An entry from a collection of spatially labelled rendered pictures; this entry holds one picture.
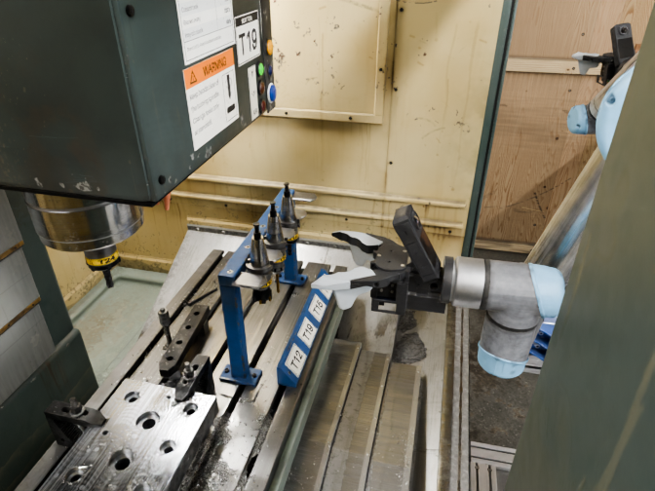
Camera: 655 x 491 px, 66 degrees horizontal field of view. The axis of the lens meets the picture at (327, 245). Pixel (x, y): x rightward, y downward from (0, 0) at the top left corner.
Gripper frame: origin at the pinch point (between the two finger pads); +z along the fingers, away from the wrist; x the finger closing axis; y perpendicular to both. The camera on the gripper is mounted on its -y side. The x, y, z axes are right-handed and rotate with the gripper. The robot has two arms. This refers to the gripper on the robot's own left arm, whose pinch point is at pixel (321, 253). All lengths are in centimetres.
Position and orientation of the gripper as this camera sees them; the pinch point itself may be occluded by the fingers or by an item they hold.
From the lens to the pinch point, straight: 77.8
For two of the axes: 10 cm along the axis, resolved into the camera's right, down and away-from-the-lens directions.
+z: -9.8, -1.1, 1.8
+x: 2.1, -5.1, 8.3
